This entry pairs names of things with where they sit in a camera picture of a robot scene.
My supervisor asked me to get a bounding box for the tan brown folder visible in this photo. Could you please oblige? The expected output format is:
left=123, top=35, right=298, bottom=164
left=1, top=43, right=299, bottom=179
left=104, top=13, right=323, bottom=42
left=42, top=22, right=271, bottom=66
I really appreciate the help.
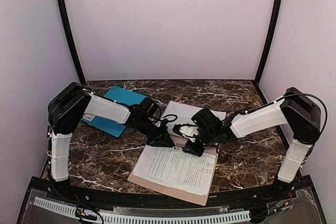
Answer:
left=128, top=135, right=218, bottom=206

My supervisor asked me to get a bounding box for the black frame post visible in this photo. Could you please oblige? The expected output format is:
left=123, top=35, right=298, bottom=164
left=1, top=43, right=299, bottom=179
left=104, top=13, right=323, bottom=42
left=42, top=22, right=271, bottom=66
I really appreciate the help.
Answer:
left=254, top=0, right=282, bottom=86
left=57, top=0, right=86, bottom=85

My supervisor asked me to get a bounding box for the printed paper sheet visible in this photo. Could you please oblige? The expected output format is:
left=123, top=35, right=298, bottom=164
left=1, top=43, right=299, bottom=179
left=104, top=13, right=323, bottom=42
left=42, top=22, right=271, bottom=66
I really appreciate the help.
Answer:
left=133, top=145, right=217, bottom=196
left=161, top=101, right=226, bottom=136

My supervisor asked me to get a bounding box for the teal folder with black inside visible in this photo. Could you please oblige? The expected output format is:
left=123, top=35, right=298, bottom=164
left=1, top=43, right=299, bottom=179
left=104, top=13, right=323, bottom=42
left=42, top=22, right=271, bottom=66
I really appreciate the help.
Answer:
left=82, top=86, right=146, bottom=137

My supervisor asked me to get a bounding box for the right black frame post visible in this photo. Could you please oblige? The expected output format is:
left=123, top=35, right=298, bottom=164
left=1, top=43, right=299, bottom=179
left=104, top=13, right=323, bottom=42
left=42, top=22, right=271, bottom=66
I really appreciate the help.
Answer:
left=254, top=0, right=282, bottom=86

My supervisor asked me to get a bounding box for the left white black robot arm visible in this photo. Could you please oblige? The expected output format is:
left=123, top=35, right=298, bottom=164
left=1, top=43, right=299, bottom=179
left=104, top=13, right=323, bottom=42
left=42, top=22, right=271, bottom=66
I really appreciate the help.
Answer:
left=47, top=82, right=175, bottom=182

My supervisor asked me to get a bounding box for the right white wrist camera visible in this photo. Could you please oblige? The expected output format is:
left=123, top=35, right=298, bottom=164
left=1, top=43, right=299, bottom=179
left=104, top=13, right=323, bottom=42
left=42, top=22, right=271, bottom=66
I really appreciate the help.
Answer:
left=173, top=123, right=199, bottom=138

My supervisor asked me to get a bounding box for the black front rail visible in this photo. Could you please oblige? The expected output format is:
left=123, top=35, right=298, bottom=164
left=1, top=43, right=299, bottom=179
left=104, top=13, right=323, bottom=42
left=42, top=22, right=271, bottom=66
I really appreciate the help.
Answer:
left=28, top=175, right=323, bottom=219

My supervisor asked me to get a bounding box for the left black frame post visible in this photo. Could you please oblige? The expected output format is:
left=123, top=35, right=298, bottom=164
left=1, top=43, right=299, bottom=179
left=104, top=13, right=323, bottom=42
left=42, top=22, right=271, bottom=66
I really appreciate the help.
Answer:
left=57, top=0, right=86, bottom=85

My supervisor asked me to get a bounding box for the white slotted cable duct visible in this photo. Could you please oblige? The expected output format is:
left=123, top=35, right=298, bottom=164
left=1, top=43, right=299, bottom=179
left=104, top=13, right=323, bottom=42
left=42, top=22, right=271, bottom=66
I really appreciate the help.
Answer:
left=34, top=197, right=251, bottom=224

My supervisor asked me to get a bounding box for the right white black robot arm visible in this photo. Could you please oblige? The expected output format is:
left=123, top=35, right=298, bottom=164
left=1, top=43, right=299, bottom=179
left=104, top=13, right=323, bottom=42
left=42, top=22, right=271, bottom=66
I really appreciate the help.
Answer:
left=173, top=87, right=328, bottom=192

